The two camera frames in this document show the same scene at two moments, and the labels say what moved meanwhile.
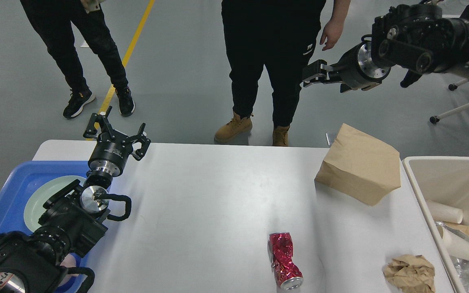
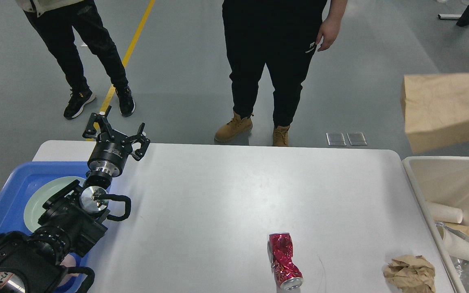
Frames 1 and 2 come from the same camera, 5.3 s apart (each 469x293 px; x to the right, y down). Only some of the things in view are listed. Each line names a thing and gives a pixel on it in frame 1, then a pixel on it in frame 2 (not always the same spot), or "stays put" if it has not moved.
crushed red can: [288, 273] stays put
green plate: [33, 208] stays put
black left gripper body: [110, 154] stays put
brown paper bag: [360, 167] -> [439, 109]
